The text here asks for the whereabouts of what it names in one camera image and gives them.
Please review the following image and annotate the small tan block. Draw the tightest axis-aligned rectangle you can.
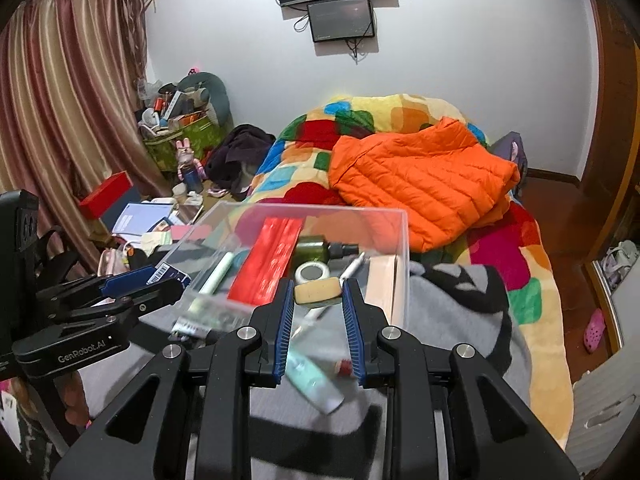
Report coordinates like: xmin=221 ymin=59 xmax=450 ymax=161
xmin=294 ymin=279 xmax=343 ymax=306

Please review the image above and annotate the colourful patchwork blanket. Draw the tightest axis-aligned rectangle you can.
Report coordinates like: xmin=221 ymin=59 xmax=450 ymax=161
xmin=250 ymin=92 xmax=573 ymax=448

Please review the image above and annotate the grey black blanket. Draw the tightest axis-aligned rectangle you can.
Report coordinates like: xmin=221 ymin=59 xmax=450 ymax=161
xmin=80 ymin=262 xmax=531 ymax=480

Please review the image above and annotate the dark clothes pile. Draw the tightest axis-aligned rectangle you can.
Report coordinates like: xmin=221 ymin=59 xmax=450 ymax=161
xmin=206 ymin=124 xmax=277 ymax=196

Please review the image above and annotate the white bag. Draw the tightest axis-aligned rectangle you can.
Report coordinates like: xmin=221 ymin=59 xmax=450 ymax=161
xmin=602 ymin=240 xmax=638 ymax=286

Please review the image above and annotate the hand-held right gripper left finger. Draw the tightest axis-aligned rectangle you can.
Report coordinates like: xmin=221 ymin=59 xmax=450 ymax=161
xmin=50 ymin=277 xmax=296 ymax=480

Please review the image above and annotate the wooden door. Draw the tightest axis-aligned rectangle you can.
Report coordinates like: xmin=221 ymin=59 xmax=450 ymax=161
xmin=580 ymin=0 xmax=640 ymax=186

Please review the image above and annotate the red foil packet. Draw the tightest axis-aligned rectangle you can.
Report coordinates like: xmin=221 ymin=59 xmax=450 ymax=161
xmin=227 ymin=217 xmax=304 ymax=306

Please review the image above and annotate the red box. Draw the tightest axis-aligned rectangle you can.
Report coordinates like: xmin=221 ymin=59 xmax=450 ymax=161
xmin=79 ymin=171 xmax=133 ymax=220

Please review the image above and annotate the clear plastic box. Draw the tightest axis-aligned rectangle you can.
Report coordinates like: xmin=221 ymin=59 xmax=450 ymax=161
xmin=150 ymin=202 xmax=412 ymax=351

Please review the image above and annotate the blue white book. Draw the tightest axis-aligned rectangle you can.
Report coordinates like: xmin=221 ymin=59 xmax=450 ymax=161
xmin=111 ymin=203 xmax=177 ymax=236

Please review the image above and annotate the white pen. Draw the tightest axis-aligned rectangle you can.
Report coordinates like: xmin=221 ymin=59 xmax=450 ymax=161
xmin=339 ymin=252 xmax=369 ymax=283

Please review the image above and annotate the person's left hand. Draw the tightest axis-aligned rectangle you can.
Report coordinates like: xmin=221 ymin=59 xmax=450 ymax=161
xmin=62 ymin=370 xmax=93 ymax=429

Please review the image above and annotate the mint green tube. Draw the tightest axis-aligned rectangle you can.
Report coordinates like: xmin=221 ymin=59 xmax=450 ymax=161
xmin=282 ymin=349 xmax=346 ymax=415

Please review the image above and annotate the pink clog shoe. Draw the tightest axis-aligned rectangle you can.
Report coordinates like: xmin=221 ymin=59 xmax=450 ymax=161
xmin=583 ymin=309 xmax=606 ymax=353

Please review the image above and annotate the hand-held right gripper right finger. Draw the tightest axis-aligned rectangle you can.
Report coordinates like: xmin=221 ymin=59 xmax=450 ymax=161
xmin=341 ymin=277 xmax=583 ymax=480

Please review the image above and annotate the green glass bottle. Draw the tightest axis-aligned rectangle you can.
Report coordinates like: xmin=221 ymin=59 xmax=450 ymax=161
xmin=295 ymin=236 xmax=361 ymax=263

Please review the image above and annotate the orange puffer jacket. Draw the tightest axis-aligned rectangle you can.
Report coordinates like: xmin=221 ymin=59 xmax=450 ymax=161
xmin=329 ymin=116 xmax=521 ymax=253

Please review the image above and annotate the purple backpack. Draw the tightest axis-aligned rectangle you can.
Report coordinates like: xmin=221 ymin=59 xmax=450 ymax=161
xmin=492 ymin=131 xmax=528 ymax=186

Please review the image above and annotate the grey neck pillow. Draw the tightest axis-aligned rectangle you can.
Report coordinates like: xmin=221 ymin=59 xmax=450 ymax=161
xmin=177 ymin=72 xmax=233 ymax=126

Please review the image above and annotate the small black monitor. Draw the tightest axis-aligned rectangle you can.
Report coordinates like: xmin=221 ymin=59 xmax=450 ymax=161
xmin=306 ymin=0 xmax=377 ymax=43

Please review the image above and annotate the green storage bag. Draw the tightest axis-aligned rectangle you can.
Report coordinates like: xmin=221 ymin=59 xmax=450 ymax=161
xmin=142 ymin=110 xmax=226 ymax=171

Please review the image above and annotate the pink bunny toy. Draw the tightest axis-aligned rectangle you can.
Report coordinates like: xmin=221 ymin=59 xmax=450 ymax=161
xmin=176 ymin=138 xmax=206 ymax=183

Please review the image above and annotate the beige tube white cap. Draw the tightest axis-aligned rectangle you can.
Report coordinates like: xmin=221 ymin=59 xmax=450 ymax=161
xmin=370 ymin=255 xmax=401 ymax=323

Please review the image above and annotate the striped pink curtain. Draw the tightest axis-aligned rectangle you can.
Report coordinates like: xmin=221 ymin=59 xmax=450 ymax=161
xmin=0 ymin=0 xmax=166 ymax=281

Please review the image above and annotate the white ribbed panel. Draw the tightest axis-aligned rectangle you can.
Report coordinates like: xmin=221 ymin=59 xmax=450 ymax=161
xmin=570 ymin=350 xmax=640 ymax=476

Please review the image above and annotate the white slim tube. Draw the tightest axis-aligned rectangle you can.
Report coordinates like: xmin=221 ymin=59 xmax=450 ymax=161
xmin=197 ymin=252 xmax=236 ymax=296

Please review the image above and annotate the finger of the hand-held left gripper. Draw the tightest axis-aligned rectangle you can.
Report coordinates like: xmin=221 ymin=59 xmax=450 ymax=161
xmin=35 ymin=265 xmax=156 ymax=308
xmin=50 ymin=280 xmax=183 ymax=330

